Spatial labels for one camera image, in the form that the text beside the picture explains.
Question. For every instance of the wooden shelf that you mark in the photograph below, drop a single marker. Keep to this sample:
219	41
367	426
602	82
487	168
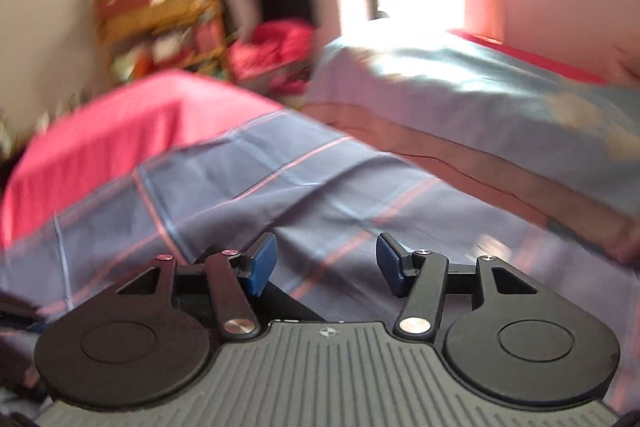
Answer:
150	32

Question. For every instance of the plaid bed sheet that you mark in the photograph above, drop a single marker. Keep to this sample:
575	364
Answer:
280	187

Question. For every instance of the light blue quilt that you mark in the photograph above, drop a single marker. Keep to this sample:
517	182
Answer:
465	107

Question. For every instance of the pile of red clothes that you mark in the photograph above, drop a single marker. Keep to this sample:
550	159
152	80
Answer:
275	52

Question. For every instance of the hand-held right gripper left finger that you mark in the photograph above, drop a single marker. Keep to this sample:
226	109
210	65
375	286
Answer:
262	264

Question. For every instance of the pink blanket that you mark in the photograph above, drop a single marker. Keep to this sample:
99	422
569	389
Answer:
100	137

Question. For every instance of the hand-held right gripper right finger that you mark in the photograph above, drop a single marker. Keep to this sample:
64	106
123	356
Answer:
389	264

